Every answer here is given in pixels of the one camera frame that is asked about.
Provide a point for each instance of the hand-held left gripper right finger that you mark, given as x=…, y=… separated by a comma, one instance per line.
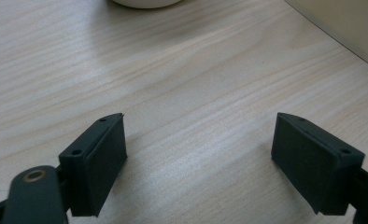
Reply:
x=313, y=165

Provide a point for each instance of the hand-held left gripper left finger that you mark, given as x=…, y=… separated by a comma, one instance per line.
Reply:
x=92, y=168

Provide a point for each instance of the white round bowl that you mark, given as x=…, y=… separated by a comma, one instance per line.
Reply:
x=146, y=2

